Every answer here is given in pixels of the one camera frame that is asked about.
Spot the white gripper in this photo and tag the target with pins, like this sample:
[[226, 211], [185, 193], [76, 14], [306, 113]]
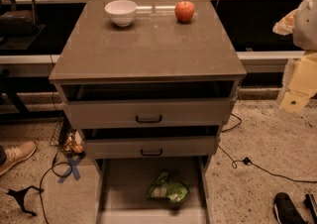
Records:
[[306, 31]]

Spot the green rice chip bag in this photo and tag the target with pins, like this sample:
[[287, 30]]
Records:
[[164, 188]]

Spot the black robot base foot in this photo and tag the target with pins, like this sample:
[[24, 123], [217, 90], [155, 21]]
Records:
[[284, 210]]

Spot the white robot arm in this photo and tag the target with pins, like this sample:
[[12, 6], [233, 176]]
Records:
[[301, 23]]

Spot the middle grey drawer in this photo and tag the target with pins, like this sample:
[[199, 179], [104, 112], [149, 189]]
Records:
[[150, 142]]

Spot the grey drawer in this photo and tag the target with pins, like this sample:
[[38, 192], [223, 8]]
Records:
[[158, 104], [150, 142], [124, 183]]

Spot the top grey drawer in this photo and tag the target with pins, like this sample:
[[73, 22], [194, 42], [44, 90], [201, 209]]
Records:
[[158, 104]]

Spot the grey drawer cabinet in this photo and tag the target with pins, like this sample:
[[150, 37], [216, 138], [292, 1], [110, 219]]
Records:
[[154, 48]]

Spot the bottom grey drawer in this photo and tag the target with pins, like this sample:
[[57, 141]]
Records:
[[124, 183]]

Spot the snack bag on floor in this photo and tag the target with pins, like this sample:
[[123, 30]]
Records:
[[72, 144]]

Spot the black bag on shelf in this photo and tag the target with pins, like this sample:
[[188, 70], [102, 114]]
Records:
[[17, 23]]

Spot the red apple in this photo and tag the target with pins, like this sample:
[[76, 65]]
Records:
[[184, 11]]

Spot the white ceramic bowl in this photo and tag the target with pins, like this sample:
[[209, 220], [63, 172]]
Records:
[[121, 12]]

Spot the tan shoe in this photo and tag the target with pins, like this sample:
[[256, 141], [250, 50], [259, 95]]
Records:
[[9, 157]]

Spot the black metal bracket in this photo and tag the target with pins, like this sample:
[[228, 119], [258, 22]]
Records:
[[19, 196]]

